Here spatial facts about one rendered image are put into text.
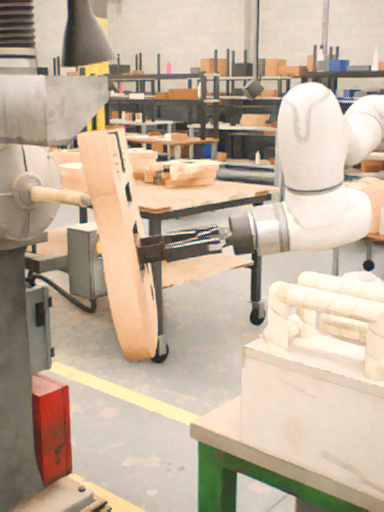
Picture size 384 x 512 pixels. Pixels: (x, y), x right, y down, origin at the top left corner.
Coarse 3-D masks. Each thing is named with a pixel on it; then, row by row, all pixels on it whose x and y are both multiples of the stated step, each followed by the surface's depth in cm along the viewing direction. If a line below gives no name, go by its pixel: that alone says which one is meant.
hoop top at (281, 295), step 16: (272, 288) 107; (288, 288) 105; (304, 288) 104; (288, 304) 106; (304, 304) 103; (320, 304) 101; (336, 304) 100; (352, 304) 98; (368, 304) 97; (368, 320) 97
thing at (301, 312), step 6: (300, 282) 113; (300, 312) 114; (306, 312) 113; (312, 312) 114; (300, 318) 114; (306, 318) 114; (312, 318) 114; (306, 324) 114; (312, 324) 114; (306, 330) 114; (312, 330) 115; (300, 336) 115; (306, 336) 114; (312, 336) 115
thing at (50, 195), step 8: (32, 192) 171; (40, 192) 169; (48, 192) 167; (56, 192) 165; (64, 192) 164; (72, 192) 163; (48, 200) 168; (56, 200) 166; (64, 200) 164; (72, 200) 162; (80, 200) 160
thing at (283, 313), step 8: (272, 296) 107; (272, 304) 107; (280, 304) 107; (272, 312) 107; (280, 312) 107; (288, 312) 108; (272, 320) 108; (280, 320) 107; (272, 328) 108; (280, 328) 108; (272, 336) 108; (280, 336) 108; (272, 344) 109; (280, 344) 108
